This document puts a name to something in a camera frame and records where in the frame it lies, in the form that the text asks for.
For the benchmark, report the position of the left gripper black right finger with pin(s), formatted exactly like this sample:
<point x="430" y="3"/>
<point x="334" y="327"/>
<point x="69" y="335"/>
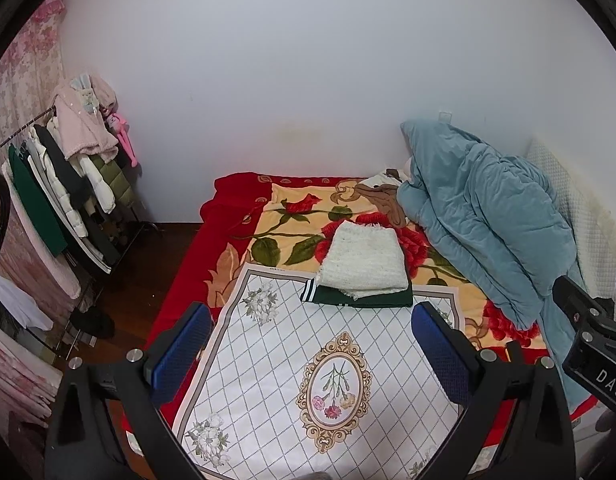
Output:
<point x="514" y="421"/>

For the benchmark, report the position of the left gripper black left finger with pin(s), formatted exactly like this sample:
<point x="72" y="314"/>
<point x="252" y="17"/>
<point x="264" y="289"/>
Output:
<point x="81" y="441"/>

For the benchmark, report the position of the white fuzzy knit sweater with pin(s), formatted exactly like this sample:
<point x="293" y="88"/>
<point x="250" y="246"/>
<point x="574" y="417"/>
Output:
<point x="364" y="261"/>

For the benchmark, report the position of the clothes rack with hanging clothes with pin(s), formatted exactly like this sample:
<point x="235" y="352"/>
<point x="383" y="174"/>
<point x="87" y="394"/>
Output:
<point x="80" y="202"/>

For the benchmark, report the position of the white dotted pillow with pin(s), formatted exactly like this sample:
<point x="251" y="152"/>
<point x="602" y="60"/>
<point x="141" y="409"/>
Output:
<point x="593" y="225"/>

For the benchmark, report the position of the light blue quilt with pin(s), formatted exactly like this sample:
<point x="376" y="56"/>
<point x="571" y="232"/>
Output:
<point x="495" y="218"/>

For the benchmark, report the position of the white diamond-pattern floral mat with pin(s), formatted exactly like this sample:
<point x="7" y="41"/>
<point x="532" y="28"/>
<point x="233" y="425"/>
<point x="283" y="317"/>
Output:
<point x="286" y="387"/>

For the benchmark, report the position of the brown garment on bed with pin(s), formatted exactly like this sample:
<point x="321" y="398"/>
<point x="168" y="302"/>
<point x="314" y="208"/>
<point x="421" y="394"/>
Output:
<point x="381" y="190"/>

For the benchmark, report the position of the dark green folded garment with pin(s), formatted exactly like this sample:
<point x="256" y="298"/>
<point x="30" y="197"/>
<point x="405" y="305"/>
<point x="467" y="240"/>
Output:
<point x="319" y="294"/>

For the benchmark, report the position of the red floral blanket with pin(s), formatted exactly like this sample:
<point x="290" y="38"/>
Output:
<point x="289" y="223"/>

